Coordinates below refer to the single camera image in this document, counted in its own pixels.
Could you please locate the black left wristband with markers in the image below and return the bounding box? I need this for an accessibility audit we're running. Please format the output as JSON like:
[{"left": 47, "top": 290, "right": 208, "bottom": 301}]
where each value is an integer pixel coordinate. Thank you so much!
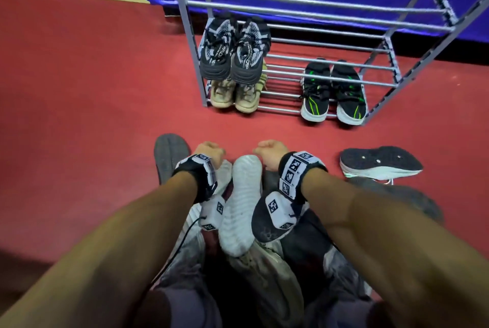
[{"left": 171, "top": 154, "right": 219, "bottom": 204}]

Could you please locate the person's right forearm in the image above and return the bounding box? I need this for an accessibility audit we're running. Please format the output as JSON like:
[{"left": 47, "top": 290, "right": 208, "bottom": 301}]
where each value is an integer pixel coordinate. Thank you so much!
[{"left": 301, "top": 167, "right": 489, "bottom": 328}]

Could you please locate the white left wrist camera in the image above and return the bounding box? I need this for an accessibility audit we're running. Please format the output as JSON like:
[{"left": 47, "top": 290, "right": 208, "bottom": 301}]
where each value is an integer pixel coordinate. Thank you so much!
[{"left": 198, "top": 194, "right": 227, "bottom": 232}]

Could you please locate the person's left forearm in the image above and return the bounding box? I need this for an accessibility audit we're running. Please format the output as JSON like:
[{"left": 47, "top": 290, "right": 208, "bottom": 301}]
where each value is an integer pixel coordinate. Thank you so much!
[{"left": 0, "top": 170, "right": 199, "bottom": 328}]

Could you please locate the person's right leg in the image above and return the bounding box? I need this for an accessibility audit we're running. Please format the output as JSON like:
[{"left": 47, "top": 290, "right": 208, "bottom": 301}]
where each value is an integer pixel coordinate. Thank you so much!
[{"left": 302, "top": 246, "right": 388, "bottom": 328}]

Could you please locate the person's right hand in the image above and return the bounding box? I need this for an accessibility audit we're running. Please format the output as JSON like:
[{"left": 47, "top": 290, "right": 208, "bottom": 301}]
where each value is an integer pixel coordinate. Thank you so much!
[{"left": 253, "top": 139, "right": 290, "bottom": 172}]

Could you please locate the person's left hand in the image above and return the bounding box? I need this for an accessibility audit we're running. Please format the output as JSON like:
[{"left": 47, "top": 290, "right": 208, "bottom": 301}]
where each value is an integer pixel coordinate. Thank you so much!
[{"left": 193, "top": 141, "right": 227, "bottom": 170}]

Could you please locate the black shoe with white midsole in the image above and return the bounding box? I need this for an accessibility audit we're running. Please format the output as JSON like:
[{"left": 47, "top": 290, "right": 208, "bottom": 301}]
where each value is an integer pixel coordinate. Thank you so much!
[{"left": 339, "top": 146, "right": 424, "bottom": 182}]

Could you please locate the grey metal shoe rack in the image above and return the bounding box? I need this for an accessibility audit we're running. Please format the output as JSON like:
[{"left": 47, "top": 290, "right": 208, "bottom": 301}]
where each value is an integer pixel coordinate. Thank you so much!
[{"left": 165, "top": 0, "right": 489, "bottom": 126}]

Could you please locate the person's left leg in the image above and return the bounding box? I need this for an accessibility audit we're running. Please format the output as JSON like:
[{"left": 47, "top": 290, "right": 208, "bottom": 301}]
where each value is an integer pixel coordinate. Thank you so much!
[{"left": 132, "top": 230, "right": 224, "bottom": 328}]

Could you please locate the dirty beige shoe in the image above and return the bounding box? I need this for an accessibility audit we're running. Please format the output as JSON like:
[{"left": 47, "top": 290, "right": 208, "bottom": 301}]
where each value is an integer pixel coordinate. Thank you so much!
[{"left": 226, "top": 241, "right": 306, "bottom": 328}]

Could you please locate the black wristband with markers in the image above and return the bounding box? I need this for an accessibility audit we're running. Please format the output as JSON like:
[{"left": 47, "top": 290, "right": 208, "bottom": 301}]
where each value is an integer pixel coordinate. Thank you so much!
[
  {"left": 171, "top": 154, "right": 219, "bottom": 204},
  {"left": 278, "top": 151, "right": 329, "bottom": 203}
]

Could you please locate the beige sneaker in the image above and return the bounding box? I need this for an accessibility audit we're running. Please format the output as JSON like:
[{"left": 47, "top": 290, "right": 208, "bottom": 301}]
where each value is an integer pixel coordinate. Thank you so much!
[
  {"left": 210, "top": 77, "right": 237, "bottom": 109},
  {"left": 234, "top": 60, "right": 268, "bottom": 114}
]

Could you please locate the grey shoe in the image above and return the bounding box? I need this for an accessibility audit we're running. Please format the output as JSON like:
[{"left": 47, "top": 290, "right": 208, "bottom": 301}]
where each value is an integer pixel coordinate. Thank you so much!
[
  {"left": 154, "top": 133, "right": 191, "bottom": 186},
  {"left": 346, "top": 176, "right": 445, "bottom": 225}
]

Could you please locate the thin black cable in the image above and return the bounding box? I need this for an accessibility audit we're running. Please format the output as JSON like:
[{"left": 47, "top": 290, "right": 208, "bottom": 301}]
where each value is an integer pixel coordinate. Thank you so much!
[{"left": 151, "top": 216, "right": 207, "bottom": 289}]

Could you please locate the black white patterned sneaker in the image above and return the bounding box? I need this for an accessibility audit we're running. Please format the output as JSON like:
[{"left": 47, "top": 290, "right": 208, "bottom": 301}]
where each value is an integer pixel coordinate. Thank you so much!
[
  {"left": 230, "top": 17, "right": 272, "bottom": 85},
  {"left": 199, "top": 17, "right": 238, "bottom": 81}
]

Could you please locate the white ribbed sole shoe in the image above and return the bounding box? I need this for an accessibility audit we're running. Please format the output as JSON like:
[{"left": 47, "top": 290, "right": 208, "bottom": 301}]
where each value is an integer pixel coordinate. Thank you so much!
[
  {"left": 219, "top": 154, "right": 264, "bottom": 258},
  {"left": 168, "top": 159, "right": 234, "bottom": 263}
]

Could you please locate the person's leg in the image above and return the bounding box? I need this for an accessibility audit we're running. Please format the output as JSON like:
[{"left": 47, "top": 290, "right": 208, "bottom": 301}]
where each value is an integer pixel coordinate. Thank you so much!
[
  {"left": 302, "top": 246, "right": 388, "bottom": 328},
  {"left": 132, "top": 230, "right": 224, "bottom": 328}
]

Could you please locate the black right wristband with markers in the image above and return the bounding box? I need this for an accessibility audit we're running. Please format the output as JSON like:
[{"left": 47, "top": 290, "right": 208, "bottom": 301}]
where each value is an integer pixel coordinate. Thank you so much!
[{"left": 278, "top": 151, "right": 329, "bottom": 203}]

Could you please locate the black green striped sneaker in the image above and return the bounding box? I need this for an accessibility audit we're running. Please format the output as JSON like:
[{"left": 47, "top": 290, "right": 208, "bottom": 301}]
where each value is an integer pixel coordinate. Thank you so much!
[
  {"left": 300, "top": 58, "right": 332, "bottom": 123},
  {"left": 331, "top": 60, "right": 368, "bottom": 126}
]

